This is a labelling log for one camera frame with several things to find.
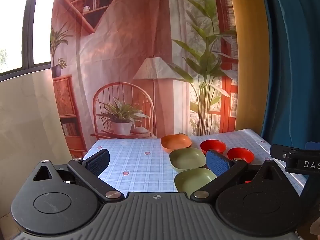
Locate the orange square plate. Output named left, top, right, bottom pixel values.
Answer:
left=160, top=134, right=192, bottom=153

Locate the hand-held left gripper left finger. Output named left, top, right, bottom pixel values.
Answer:
left=32, top=149, right=125, bottom=203

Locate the blue curtain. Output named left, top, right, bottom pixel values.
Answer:
left=259, top=0, right=320, bottom=152

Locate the blue checked tablecloth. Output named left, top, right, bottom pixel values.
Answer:
left=82, top=129, right=308, bottom=198

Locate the green bowl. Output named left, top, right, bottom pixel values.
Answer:
left=174, top=167, right=217, bottom=193

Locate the dark framed window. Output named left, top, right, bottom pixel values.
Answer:
left=0, top=0, right=58, bottom=82

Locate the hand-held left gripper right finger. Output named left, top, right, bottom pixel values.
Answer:
left=191, top=149, right=288, bottom=202

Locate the green square plate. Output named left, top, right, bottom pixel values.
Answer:
left=169, top=147, right=207, bottom=172

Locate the printed room scene tapestry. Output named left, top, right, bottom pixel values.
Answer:
left=50, top=0, right=240, bottom=159

